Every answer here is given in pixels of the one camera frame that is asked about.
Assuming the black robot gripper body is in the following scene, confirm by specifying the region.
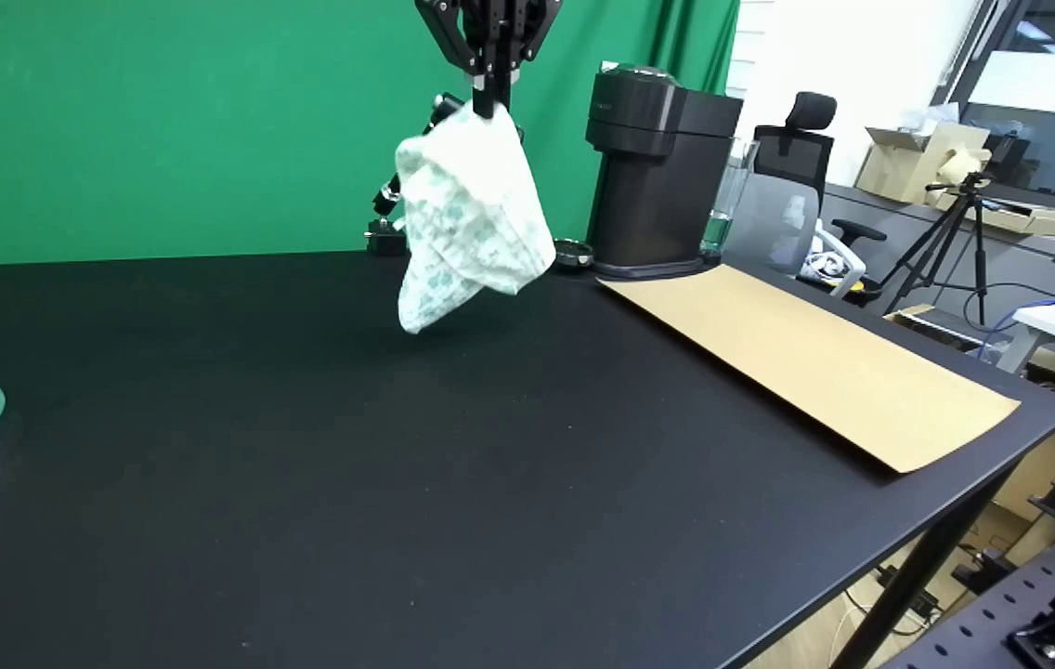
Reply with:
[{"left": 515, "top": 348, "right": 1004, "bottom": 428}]
[{"left": 411, "top": 0, "right": 562, "bottom": 66}]

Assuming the white cloth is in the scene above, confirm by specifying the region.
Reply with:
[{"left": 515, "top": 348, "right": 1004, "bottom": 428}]
[{"left": 394, "top": 103, "right": 556, "bottom": 334}]

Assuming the black articulated stand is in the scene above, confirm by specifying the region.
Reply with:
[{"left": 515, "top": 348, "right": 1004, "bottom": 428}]
[{"left": 365, "top": 92, "right": 460, "bottom": 258}]

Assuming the black coffee machine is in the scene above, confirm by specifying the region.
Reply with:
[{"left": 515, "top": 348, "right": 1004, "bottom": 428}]
[{"left": 586, "top": 66, "right": 743, "bottom": 278}]

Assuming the clear water tank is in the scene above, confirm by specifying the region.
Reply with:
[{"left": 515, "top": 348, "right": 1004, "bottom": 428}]
[{"left": 713, "top": 169, "right": 819, "bottom": 274}]

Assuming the black office chair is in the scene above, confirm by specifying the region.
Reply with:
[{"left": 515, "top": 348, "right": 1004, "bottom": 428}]
[{"left": 748, "top": 91, "right": 836, "bottom": 202}]

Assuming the white device on desk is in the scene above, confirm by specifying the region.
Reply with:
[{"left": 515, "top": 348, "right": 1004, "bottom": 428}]
[{"left": 800, "top": 232, "right": 864, "bottom": 290}]

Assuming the open cardboard box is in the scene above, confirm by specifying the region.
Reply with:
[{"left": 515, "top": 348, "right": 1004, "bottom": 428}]
[{"left": 857, "top": 124, "right": 990, "bottom": 206}]

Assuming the green backdrop curtain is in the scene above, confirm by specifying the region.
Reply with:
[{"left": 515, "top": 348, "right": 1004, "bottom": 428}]
[{"left": 0, "top": 0, "right": 743, "bottom": 270}]

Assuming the brown paper sheet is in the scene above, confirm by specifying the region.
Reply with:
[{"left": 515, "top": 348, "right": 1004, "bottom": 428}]
[{"left": 607, "top": 269, "right": 1019, "bottom": 474}]

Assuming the black perforated breadboard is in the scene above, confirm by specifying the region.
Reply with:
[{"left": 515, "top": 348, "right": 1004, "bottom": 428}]
[{"left": 886, "top": 545, "right": 1055, "bottom": 669}]

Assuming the black camera tripod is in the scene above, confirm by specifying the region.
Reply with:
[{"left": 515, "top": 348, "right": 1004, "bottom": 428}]
[{"left": 886, "top": 171, "right": 990, "bottom": 314}]

